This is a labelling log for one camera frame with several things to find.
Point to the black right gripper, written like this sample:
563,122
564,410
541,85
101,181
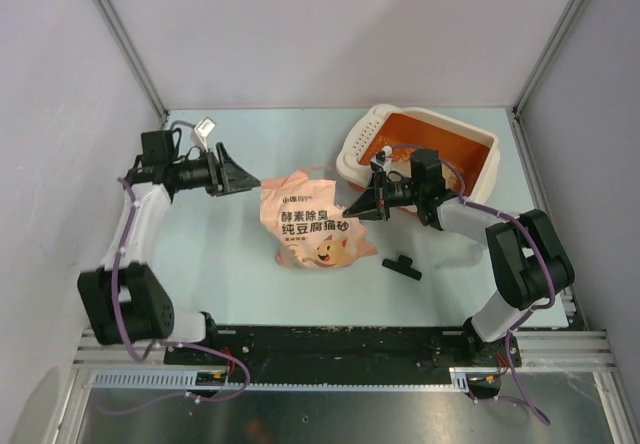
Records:
373,202

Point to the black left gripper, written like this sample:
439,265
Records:
225,176

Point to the pink cat litter bag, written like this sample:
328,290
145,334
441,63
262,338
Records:
311,229

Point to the black bag clip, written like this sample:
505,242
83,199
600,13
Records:
402,265

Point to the white and orange litter box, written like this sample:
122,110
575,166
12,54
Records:
472,151

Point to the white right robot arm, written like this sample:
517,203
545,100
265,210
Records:
529,264

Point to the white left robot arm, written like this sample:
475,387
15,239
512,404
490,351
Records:
124,300

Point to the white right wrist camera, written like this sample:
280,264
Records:
381,162

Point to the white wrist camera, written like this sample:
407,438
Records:
201,131
381,162

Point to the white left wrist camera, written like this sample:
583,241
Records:
201,131

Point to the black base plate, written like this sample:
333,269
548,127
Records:
344,356

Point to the aluminium frame rail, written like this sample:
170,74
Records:
541,351

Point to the left aluminium corner post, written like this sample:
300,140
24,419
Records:
132,58

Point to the aluminium corner post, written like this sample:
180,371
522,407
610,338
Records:
132,58
561,31

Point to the right aluminium corner post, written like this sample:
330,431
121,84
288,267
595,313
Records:
561,31

